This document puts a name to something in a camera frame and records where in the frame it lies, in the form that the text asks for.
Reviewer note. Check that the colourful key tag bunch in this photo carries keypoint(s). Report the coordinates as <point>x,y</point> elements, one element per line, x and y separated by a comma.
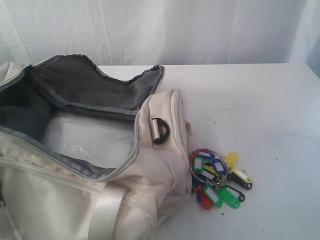
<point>211,177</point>

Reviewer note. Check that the beige canvas duffel bag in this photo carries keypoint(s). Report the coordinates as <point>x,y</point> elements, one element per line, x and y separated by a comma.
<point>45,195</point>

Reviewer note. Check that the white backdrop curtain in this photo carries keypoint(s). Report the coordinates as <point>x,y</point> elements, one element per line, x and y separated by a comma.
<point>167,32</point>

